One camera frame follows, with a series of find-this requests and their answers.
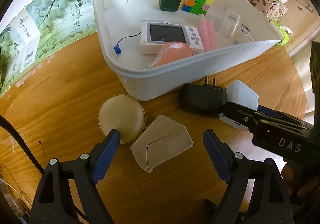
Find white square charger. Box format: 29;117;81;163
219;80;259;131

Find black plug adapter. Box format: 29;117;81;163
178;82;227;117

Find small labelled plastic box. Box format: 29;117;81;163
237;24;255;43

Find white angular plastic box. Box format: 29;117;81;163
130;115;194;173

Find clear acrylic box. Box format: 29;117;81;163
216;9;241;40

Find pink correction tape dispenser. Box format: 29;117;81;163
146;42;195;69

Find round gold compact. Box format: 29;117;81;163
98;94;146;144

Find green perfume bottle gold cap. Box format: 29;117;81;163
159;0;181;12

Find green tissue pack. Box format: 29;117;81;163
271;20;293;46

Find pink eraser sticks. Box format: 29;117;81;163
198;14;217;52

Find patterned fabric storage bag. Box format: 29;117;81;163
248;0;288;21

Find white plastic storage bin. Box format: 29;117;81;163
93;0;281;101

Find white kids camera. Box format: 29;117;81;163
139;20;204;55

